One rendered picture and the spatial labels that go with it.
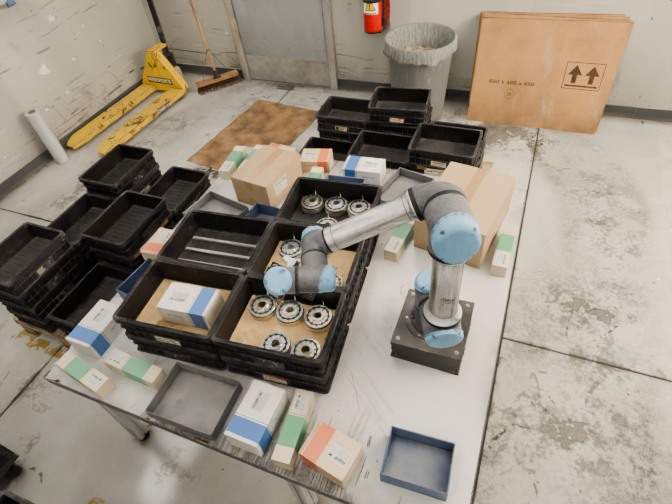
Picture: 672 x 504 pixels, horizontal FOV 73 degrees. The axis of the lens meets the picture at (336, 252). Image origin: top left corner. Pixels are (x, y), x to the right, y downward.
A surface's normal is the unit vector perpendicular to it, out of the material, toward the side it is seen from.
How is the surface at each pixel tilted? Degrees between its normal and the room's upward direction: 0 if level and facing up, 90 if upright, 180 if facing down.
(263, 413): 0
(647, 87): 90
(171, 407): 0
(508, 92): 75
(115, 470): 0
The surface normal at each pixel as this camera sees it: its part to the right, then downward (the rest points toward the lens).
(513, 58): -0.36, 0.55
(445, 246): 0.05, 0.62
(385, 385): -0.09, -0.68
